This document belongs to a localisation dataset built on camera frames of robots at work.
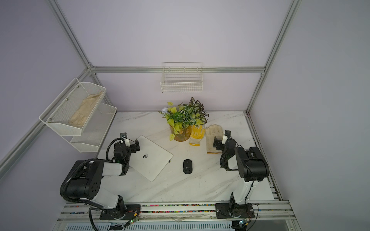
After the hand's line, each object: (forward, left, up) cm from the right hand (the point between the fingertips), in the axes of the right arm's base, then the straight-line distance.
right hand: (222, 139), depth 99 cm
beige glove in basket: (0, +83, +28) cm, 87 cm away
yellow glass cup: (+7, +17, -2) cm, 19 cm away
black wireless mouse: (-19, +25, -2) cm, 31 cm away
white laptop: (-13, +49, -3) cm, 51 cm away
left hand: (-3, +63, +4) cm, 64 cm away
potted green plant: (+1, +28, +20) cm, 34 cm away
